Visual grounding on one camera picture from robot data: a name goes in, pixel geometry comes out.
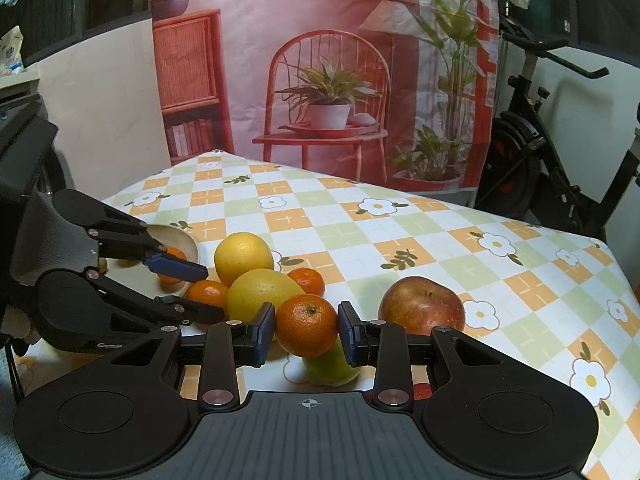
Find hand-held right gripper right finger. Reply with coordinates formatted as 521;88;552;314
337;301;506;408

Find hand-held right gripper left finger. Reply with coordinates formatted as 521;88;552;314
110;302;277;411

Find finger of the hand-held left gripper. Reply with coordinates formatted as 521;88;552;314
80;195;208;283
87;270;226;332

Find orange tangerine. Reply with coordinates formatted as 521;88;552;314
156;246;188;285
287;267;326;297
275;294;339;358
187;280;230;309

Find beige bowl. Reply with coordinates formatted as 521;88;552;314
100;224;199;301

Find green round fruit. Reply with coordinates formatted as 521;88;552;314
302;337;361;387

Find oblong yellow lemon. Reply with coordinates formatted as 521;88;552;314
225;269;306;323

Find round yellow lemon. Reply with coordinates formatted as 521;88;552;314
214;232;275;287

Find checked flower tablecloth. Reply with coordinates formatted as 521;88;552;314
10;149;640;480

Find white marble panel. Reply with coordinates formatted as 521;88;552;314
37;17;173;206

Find white plastic bag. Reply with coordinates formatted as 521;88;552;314
0;25;26;77

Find black exercise bike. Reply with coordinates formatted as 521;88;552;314
472;5;640;246

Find pink printed backdrop cloth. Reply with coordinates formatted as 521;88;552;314
149;0;501;206

